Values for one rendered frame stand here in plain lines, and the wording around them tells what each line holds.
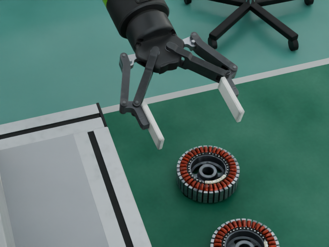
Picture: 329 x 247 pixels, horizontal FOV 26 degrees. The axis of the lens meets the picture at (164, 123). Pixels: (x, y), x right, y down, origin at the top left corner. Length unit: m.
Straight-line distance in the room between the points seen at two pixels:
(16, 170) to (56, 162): 0.05
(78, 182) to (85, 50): 1.94
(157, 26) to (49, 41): 1.69
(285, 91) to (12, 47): 1.53
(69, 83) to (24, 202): 1.81
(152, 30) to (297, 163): 0.40
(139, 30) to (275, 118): 0.40
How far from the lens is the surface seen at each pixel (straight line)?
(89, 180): 0.83
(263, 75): 1.51
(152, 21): 1.14
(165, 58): 1.13
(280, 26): 2.77
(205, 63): 1.14
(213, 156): 1.30
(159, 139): 1.05
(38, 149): 0.87
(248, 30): 2.84
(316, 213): 1.28
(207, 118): 1.41
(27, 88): 2.61
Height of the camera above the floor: 1.75
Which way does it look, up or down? 46 degrees down
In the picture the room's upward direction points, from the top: straight up
